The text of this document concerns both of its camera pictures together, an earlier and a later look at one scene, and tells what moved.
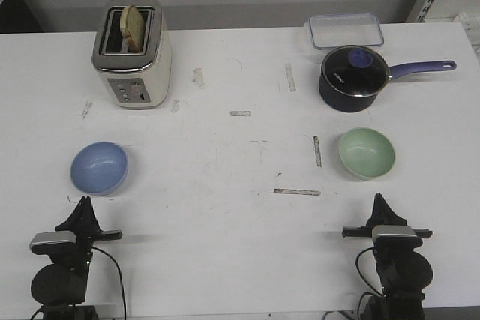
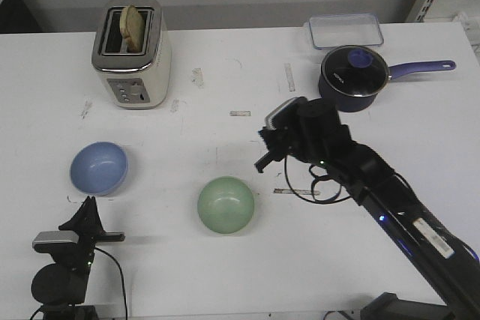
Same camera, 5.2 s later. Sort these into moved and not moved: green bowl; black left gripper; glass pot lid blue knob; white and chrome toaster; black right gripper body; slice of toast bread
Moved: green bowl; black right gripper body
Not moved: white and chrome toaster; black left gripper; glass pot lid blue knob; slice of toast bread
